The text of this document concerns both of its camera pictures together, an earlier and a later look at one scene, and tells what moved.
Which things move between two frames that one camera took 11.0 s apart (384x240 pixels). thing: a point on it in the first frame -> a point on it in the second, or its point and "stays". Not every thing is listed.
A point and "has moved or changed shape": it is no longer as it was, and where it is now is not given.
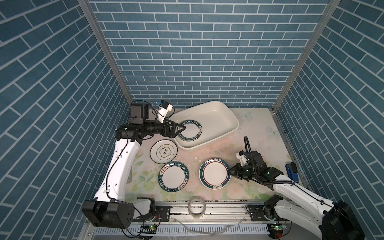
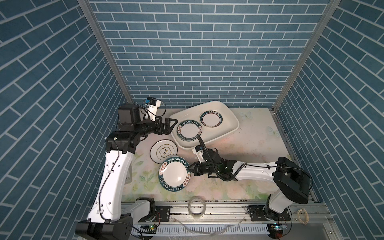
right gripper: [236, 171] -> [196, 169]
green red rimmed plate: [213, 174] has moved or changed shape
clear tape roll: [197, 216] stays
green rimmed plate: [193, 130] stays
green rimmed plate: [173, 176] has moved or changed shape
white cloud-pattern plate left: [163, 151] stays
